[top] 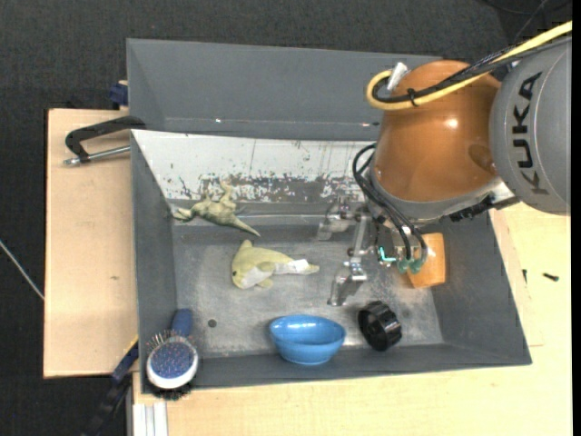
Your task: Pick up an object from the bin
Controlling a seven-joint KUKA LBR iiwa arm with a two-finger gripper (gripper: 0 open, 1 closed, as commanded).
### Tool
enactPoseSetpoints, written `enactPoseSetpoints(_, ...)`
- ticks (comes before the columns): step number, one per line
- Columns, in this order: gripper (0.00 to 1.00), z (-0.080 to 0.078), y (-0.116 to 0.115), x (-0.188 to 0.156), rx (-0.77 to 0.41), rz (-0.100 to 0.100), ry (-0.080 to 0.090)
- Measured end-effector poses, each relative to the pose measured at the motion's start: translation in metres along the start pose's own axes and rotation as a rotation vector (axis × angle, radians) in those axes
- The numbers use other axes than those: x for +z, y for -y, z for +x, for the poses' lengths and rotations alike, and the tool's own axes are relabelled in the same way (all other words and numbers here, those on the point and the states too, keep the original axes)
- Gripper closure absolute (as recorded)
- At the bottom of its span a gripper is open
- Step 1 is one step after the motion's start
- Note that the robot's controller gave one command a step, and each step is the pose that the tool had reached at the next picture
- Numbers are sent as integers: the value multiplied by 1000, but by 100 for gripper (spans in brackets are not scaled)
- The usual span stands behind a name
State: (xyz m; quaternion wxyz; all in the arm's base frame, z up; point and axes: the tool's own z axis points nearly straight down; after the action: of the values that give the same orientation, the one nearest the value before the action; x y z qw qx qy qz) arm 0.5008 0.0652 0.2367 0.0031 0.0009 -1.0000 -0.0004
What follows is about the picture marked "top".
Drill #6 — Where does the blue and white hairbrush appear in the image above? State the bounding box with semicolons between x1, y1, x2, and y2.
144;307;201;391

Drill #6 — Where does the black plastic ring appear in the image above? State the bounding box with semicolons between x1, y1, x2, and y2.
356;301;404;352

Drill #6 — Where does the green plush dolphin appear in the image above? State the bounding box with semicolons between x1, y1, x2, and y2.
231;239;321;290

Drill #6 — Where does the orange cup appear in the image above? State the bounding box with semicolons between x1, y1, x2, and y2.
405;232;448;289

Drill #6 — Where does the blue bowl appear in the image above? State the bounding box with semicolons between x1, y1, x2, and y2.
268;313;348;366

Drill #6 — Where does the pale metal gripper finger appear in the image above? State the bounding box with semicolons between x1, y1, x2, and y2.
326;260;369;308
316;199;362;242

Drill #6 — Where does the grey metal bin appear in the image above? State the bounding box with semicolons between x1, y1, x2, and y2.
125;37;533;394

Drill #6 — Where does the green toy dinosaur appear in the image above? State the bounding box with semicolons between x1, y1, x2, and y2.
172;182;262;238

